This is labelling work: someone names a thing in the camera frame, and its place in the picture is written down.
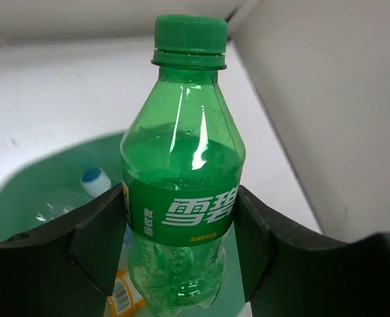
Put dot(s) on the orange juice bottle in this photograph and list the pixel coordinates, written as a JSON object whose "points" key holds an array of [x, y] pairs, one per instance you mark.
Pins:
{"points": [[125, 300]]}

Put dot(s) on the green soda bottle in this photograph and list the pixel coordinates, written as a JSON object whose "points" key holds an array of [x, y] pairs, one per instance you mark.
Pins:
{"points": [[182, 160]]}

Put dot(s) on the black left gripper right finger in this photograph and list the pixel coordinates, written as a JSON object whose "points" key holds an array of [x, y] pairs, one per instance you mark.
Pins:
{"points": [[290, 270]]}

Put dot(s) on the clear unlabelled plastic bottle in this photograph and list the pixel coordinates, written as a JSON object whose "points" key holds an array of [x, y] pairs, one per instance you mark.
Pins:
{"points": [[94, 182]]}

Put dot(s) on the green plastic bin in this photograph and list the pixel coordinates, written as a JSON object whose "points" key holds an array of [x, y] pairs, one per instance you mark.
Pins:
{"points": [[21, 190]]}

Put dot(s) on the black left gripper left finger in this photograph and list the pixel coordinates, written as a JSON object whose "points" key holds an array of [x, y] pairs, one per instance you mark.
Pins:
{"points": [[66, 267]]}

